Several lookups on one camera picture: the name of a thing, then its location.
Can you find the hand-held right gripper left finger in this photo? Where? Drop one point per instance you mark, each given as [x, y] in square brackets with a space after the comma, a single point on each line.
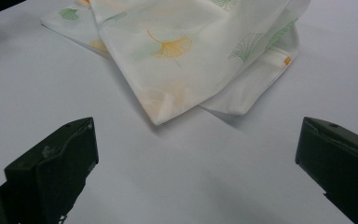
[49, 174]

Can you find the white leaf-print cloth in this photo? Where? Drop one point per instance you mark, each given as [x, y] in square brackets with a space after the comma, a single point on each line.
[180, 71]

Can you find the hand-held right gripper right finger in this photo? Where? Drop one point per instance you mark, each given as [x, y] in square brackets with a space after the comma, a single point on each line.
[341, 161]

